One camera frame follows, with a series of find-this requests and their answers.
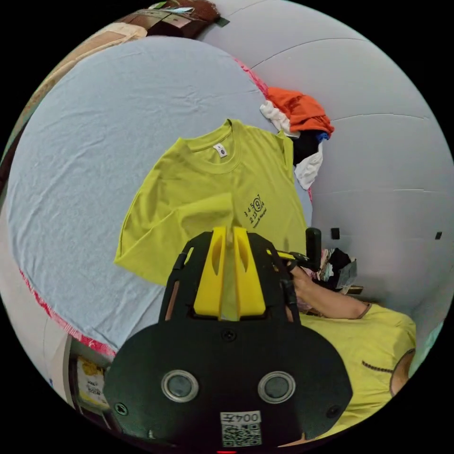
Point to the heap of mixed clothes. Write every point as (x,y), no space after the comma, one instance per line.
(337,266)

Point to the pile of clothes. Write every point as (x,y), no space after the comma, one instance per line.
(305,110)

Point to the yellow and white carton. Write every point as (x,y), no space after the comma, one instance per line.
(90,383)

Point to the bed with light blue sheet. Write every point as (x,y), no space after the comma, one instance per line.
(88,159)

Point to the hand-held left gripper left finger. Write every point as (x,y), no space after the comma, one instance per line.
(207,280)

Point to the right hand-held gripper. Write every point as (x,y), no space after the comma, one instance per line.
(303,263)

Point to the person's right forearm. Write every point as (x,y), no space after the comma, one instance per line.
(340,301)

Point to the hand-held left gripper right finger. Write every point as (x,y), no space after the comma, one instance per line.
(250,283)

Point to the green t-shirt with black print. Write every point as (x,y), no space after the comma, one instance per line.
(198,191)

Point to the person's right hand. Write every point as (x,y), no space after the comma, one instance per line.
(299,283)

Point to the person's body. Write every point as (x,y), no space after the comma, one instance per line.
(369,358)

